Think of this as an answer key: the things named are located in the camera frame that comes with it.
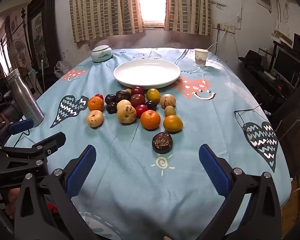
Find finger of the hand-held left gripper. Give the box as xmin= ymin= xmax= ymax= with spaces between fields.
xmin=0 ymin=119 xmax=35 ymax=145
xmin=1 ymin=132 xmax=67 ymax=167

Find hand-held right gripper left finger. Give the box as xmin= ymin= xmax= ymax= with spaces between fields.
xmin=14 ymin=144 xmax=100 ymax=240

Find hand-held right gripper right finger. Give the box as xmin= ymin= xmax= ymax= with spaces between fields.
xmin=199 ymin=144 xmax=282 ymax=240

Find glazed tan doughnut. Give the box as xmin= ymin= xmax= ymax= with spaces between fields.
xmin=86 ymin=110 xmax=103 ymax=128

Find mandarin orange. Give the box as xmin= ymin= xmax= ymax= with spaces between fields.
xmin=140 ymin=110 xmax=161 ymax=130
xmin=87 ymin=96 xmax=105 ymax=112

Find dark brown passion fruit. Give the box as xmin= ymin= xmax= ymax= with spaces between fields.
xmin=115 ymin=89 xmax=131 ymax=103
xmin=152 ymin=132 xmax=173 ymax=153

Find yellow green orange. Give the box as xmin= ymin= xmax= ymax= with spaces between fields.
xmin=146 ymin=88 xmax=161 ymax=102
xmin=163 ymin=115 xmax=183 ymax=133

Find brown red tomato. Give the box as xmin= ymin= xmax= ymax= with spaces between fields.
xmin=130 ymin=94 xmax=146 ymax=107

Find white round plate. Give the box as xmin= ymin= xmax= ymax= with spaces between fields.
xmin=113 ymin=60 xmax=181 ymax=89

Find silver metal thermos bottle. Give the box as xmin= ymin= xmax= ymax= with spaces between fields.
xmin=5 ymin=68 xmax=45 ymax=128

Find light blue printed tablecloth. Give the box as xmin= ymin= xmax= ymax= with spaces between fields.
xmin=5 ymin=47 xmax=292 ymax=240

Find black eyeglasses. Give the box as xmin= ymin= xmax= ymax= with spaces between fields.
xmin=234 ymin=102 xmax=275 ymax=148

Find white stick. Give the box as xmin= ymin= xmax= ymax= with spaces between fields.
xmin=41 ymin=60 xmax=46 ymax=93

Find clear plastic bag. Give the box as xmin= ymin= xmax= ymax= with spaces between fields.
xmin=54 ymin=60 xmax=72 ymax=79

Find electric fan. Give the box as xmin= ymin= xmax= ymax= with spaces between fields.
xmin=9 ymin=39 xmax=27 ymax=68

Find black mesh chair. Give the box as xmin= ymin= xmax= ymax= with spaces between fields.
xmin=275 ymin=87 xmax=300 ymax=178

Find dark framed picture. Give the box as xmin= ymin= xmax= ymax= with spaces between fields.
xmin=27 ymin=0 xmax=60 ymax=68

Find black computer desk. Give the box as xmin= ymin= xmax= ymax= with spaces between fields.
xmin=242 ymin=62 xmax=300 ymax=110

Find celadon ceramic lidded jar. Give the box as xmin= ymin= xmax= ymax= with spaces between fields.
xmin=91 ymin=45 xmax=113 ymax=62

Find white paper cup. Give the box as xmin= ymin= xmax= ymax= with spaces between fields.
xmin=194 ymin=48 xmax=209 ymax=67

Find black hat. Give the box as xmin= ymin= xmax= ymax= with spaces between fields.
xmin=239 ymin=50 xmax=263 ymax=67

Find computer monitor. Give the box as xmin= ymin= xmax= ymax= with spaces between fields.
xmin=272 ymin=49 xmax=300 ymax=84

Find checked beige curtain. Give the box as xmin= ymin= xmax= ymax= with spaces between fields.
xmin=69 ymin=0 xmax=145 ymax=43
xmin=164 ymin=0 xmax=213 ymax=37

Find cardboard box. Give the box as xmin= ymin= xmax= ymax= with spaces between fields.
xmin=272 ymin=30 xmax=294 ymax=45

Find bright window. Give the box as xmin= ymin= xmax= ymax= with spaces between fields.
xmin=134 ymin=0 xmax=168 ymax=28

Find thin black cable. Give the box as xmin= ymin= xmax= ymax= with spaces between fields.
xmin=14 ymin=127 xmax=32 ymax=147

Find white power cable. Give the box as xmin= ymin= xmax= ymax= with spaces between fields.
xmin=206 ymin=29 xmax=227 ymax=52

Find white wall socket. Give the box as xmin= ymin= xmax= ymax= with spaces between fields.
xmin=216 ymin=23 xmax=236 ymax=33

